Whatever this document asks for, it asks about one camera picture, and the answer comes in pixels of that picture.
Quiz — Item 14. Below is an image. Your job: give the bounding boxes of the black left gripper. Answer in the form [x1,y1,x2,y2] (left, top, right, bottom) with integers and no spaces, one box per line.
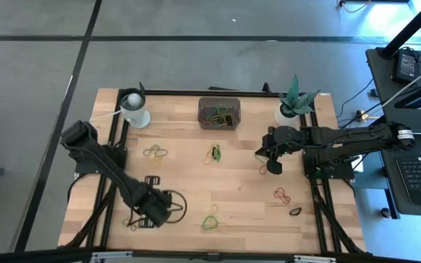
[132,175,174,229]

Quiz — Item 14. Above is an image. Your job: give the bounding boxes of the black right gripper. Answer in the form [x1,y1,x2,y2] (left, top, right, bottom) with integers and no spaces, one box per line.
[257,125,303,175]

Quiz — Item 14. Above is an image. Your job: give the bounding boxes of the grey translucent plastic bin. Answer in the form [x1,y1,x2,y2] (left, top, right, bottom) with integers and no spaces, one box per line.
[197,96,241,131]

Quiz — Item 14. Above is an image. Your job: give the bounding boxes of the green plant in white pot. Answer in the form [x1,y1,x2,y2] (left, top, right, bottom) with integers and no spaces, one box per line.
[274,74,322,127]

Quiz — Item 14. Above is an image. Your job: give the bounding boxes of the white cup with ball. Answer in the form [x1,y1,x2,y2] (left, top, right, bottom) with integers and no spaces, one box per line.
[118,87,152,129]

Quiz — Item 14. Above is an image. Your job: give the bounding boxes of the black laptop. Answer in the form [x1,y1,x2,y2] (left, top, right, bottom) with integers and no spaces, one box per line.
[376,131,421,217]

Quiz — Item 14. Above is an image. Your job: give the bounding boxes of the black desk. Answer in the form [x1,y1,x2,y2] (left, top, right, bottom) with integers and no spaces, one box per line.
[365,46,421,133]

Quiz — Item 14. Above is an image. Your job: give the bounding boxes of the white rod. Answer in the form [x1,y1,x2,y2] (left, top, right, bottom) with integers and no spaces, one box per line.
[378,58,421,109]

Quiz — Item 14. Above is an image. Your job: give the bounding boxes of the black power adapter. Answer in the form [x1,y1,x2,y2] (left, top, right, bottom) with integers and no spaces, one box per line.
[392,48,420,84]

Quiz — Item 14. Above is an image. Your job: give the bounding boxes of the black pole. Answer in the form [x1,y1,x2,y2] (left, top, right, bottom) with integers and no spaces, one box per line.
[378,0,421,60]

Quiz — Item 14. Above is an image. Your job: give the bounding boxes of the black left camera cable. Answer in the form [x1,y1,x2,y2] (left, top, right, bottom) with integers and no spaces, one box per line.
[164,188,189,224]

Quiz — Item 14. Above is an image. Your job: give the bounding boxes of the silver frame bracket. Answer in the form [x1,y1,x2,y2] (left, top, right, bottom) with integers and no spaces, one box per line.
[293,254,338,263]
[89,251,134,263]

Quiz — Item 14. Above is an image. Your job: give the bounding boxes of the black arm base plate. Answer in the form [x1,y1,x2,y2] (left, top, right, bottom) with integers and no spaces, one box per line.
[74,145,128,176]
[302,149,354,180]

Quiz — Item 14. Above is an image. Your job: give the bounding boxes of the black overhead frame beam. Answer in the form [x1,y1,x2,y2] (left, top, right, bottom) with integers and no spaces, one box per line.
[0,247,421,263]

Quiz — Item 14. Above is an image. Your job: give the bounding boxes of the black diagonal frame brace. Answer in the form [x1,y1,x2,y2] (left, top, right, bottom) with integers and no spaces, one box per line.
[312,184,367,255]
[61,177,121,250]

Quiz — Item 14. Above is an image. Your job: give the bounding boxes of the white lamp cable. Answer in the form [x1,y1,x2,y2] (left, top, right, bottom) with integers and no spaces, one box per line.
[88,109,124,123]

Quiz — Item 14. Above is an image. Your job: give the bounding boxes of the black floor cable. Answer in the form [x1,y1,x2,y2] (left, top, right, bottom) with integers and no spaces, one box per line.
[336,78,376,121]

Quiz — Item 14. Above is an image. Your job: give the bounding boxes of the thin floor cable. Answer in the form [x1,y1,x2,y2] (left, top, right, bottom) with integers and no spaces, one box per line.
[338,0,374,15]

